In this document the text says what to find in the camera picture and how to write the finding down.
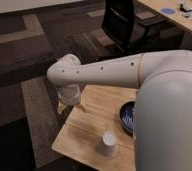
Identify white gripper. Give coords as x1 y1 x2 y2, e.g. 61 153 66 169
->
57 84 86 114

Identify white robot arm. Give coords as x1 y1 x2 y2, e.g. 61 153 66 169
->
47 50 192 171

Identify dark blue patterned bowl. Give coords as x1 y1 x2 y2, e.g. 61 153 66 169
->
119 101 135 134

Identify black office chair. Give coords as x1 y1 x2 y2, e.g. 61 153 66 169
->
102 0 164 53

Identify blue round coaster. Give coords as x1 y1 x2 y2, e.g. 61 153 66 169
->
161 8 175 14

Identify light wooden background desk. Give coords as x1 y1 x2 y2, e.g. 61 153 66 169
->
137 0 192 34

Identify small white object on desk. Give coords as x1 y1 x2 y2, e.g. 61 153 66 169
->
179 1 192 12

